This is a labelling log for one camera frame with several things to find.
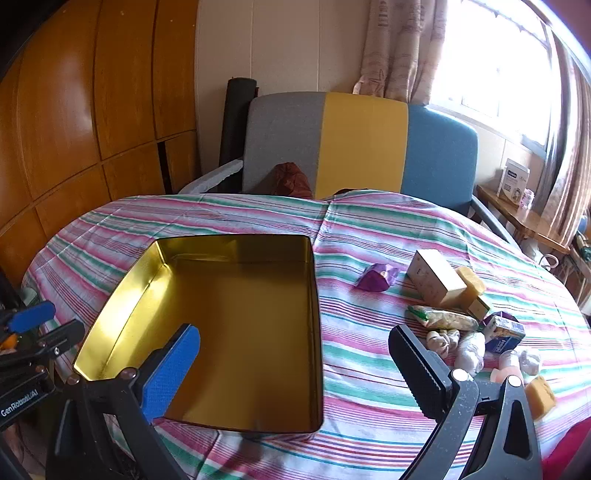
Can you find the beige carton box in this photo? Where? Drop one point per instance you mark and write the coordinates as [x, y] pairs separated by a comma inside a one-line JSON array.
[[434, 277]]

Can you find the small pink item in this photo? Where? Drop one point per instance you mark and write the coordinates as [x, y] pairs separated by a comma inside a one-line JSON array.
[[508, 362]]

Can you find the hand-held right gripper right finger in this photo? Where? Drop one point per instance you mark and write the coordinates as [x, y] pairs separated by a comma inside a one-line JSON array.
[[420, 369]]

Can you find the small white bag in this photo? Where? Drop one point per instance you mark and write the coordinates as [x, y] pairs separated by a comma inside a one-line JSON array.
[[438, 344]]

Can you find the small clear bottle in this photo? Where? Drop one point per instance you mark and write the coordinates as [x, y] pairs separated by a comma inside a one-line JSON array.
[[527, 198]]

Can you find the gold tin box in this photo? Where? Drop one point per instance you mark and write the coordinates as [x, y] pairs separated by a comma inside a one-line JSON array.
[[240, 323]]

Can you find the window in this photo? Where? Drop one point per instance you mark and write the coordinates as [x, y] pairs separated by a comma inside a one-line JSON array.
[[498, 60]]

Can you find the purple packet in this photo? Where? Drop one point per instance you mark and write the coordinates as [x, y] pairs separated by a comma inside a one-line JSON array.
[[507, 315], [376, 277]]

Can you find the yellow soap bar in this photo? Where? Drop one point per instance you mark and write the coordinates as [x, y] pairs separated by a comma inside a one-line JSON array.
[[471, 279]]

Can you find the small white item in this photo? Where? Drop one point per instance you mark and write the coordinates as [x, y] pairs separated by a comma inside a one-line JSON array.
[[530, 362]]

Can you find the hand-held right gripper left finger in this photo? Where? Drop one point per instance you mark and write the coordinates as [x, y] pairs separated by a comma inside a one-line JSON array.
[[171, 369]]

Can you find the red blanket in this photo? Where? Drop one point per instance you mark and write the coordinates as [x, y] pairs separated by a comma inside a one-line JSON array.
[[570, 452]]

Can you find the dark red cloth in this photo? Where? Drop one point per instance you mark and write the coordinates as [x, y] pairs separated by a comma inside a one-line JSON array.
[[291, 180]]

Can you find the white carton box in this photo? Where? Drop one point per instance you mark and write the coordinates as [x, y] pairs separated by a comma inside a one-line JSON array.
[[512, 182]]

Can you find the grey yellow blue armchair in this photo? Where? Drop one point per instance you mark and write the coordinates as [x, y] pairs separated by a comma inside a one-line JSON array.
[[360, 138]]

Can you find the striped bedsheet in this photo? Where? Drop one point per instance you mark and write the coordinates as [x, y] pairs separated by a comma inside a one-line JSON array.
[[369, 230]]

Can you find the wooden wardrobe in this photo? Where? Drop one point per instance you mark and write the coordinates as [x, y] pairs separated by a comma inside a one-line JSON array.
[[69, 115]]

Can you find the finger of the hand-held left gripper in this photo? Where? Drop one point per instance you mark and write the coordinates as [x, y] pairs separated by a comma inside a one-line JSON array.
[[32, 316], [60, 341]]

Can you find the black rolled mat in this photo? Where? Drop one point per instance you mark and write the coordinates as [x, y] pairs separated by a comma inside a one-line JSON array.
[[235, 120]]

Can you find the yellow sponge block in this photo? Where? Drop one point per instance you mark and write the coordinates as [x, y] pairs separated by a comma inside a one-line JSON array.
[[540, 394]]

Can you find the cracker packet with green edge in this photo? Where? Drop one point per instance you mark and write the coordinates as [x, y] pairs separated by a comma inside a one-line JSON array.
[[443, 318]]

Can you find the patterned beige curtain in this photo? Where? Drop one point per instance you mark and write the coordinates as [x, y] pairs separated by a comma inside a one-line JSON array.
[[572, 161], [397, 46]]

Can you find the white plastic ball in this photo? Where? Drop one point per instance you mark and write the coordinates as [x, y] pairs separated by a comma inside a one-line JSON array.
[[468, 353]]

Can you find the wooden side table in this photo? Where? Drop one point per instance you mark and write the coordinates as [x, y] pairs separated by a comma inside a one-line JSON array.
[[508, 207]]

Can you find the green soap box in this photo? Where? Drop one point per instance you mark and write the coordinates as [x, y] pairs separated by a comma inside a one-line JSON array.
[[480, 305]]

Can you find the blue and white soap box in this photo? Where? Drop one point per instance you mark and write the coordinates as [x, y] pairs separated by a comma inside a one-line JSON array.
[[503, 334]]

